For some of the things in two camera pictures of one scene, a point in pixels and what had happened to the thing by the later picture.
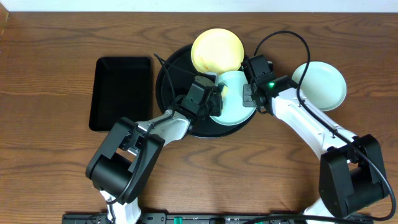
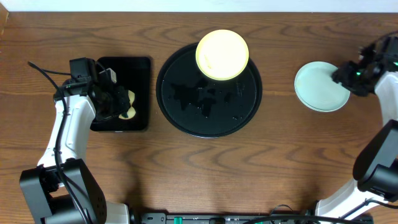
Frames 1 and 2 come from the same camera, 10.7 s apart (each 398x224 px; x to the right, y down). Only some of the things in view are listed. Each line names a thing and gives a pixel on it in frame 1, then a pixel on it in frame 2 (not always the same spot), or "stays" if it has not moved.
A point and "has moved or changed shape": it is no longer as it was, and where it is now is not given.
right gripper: x=245 y=96 → x=339 y=76
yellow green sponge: x=224 y=91 → x=131 y=112
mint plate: x=324 y=86 stays
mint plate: x=233 y=112 → x=315 y=88
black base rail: x=224 y=218 stays
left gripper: x=216 y=104 → x=121 y=100
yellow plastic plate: x=217 y=50 has moved or changed shape
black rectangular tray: x=122 y=88 stays
